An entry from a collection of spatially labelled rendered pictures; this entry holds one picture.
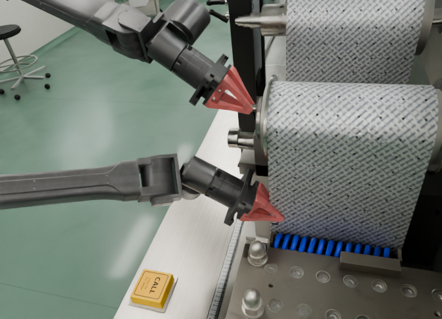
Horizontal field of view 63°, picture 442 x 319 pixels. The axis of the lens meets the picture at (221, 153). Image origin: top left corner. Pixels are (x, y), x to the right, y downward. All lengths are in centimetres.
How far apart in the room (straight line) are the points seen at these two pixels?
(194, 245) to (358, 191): 43
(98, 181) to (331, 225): 41
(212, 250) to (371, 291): 37
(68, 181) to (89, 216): 181
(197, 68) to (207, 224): 44
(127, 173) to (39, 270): 171
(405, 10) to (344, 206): 36
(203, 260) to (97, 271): 131
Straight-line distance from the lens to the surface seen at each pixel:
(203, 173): 64
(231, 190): 65
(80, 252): 225
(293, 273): 68
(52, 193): 62
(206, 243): 89
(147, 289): 82
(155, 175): 63
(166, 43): 63
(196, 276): 84
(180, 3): 71
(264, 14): 80
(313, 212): 68
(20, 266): 237
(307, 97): 58
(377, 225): 70
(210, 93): 63
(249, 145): 70
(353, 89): 59
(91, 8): 72
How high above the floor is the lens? 159
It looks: 37 degrees down
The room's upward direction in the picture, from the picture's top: 7 degrees counter-clockwise
